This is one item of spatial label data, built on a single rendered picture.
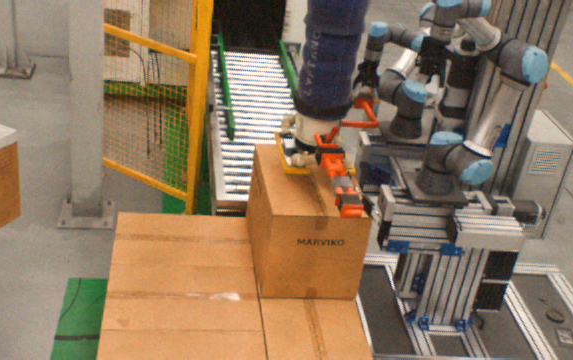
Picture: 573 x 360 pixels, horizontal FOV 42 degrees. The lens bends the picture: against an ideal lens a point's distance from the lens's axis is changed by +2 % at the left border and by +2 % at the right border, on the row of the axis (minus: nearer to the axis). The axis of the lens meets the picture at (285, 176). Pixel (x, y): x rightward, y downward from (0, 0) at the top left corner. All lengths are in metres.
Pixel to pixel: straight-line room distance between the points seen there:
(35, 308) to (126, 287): 0.87
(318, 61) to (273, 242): 0.71
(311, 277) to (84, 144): 1.70
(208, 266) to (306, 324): 0.52
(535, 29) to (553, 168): 0.60
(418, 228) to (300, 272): 0.51
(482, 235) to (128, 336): 1.39
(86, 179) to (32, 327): 0.97
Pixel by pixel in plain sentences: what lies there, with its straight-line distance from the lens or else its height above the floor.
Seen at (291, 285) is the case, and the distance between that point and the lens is 2.96.
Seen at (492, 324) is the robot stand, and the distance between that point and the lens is 3.74.
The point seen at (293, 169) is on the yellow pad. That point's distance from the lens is 2.83.
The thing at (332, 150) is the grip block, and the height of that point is 1.19.
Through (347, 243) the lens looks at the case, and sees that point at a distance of 2.89.
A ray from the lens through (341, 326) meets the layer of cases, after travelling 2.92.
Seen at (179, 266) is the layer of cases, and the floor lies 0.54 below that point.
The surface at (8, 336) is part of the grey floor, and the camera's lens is 3.64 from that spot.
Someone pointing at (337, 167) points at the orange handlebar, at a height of 1.19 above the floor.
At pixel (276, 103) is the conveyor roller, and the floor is 0.54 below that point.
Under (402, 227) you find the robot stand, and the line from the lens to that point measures 2.96.
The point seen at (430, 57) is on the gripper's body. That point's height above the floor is 1.66.
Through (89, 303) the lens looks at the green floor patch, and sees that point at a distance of 3.78.
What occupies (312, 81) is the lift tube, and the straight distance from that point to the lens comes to 2.79.
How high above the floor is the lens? 2.39
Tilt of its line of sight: 29 degrees down
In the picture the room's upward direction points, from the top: 8 degrees clockwise
